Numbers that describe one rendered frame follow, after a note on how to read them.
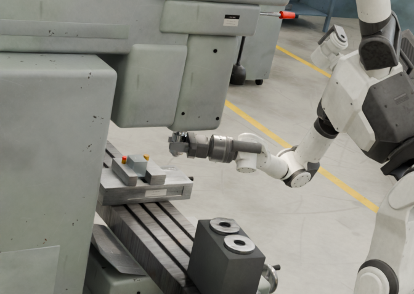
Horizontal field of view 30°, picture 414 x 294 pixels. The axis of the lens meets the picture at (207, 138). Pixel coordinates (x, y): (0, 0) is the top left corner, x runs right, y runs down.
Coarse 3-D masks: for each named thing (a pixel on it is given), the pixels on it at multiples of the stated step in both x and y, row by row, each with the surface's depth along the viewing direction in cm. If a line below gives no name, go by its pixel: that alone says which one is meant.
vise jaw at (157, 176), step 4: (148, 160) 281; (152, 160) 282; (148, 164) 278; (152, 164) 279; (148, 168) 275; (152, 168) 275; (156, 168) 276; (160, 168) 276; (148, 172) 272; (152, 172) 272; (156, 172) 273; (160, 172) 274; (144, 176) 275; (148, 176) 272; (152, 176) 270; (156, 176) 271; (160, 176) 272; (164, 176) 273; (148, 180) 272; (152, 180) 271; (156, 180) 272; (160, 180) 273; (164, 180) 274; (152, 184) 272; (156, 184) 273
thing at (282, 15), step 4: (260, 12) 232; (264, 12) 233; (268, 12) 233; (272, 12) 234; (280, 12) 236; (284, 12) 236; (288, 12) 237; (292, 12) 238; (272, 16) 235; (276, 16) 235; (280, 16) 236; (284, 16) 236; (288, 16) 237; (292, 16) 238
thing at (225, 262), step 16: (208, 224) 228; (224, 224) 229; (208, 240) 223; (224, 240) 218; (240, 240) 221; (192, 256) 233; (208, 256) 223; (224, 256) 214; (240, 256) 214; (256, 256) 216; (192, 272) 233; (208, 272) 223; (224, 272) 214; (240, 272) 216; (256, 272) 218; (208, 288) 223; (224, 288) 216; (240, 288) 218; (256, 288) 221
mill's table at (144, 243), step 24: (120, 216) 261; (144, 216) 264; (168, 216) 271; (120, 240) 262; (144, 240) 249; (168, 240) 252; (192, 240) 258; (144, 264) 248; (168, 264) 239; (168, 288) 235; (192, 288) 229
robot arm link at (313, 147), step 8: (312, 128) 262; (304, 136) 268; (312, 136) 262; (320, 136) 260; (304, 144) 265; (312, 144) 263; (320, 144) 262; (328, 144) 263; (280, 152) 272; (296, 152) 269; (304, 152) 265; (312, 152) 264; (320, 152) 264; (304, 160) 266; (312, 160) 266; (312, 168) 267; (296, 176) 265; (304, 176) 267; (312, 176) 270; (296, 184) 268; (304, 184) 271
